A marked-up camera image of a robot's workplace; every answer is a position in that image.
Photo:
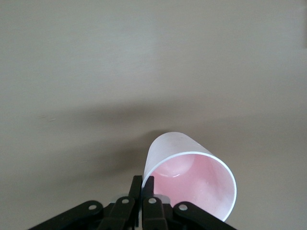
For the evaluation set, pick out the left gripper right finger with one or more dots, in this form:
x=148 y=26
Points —
x=153 y=215

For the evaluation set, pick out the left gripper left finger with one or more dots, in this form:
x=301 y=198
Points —
x=115 y=215

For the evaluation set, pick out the pink plastic cup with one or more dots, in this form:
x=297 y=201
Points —
x=196 y=182

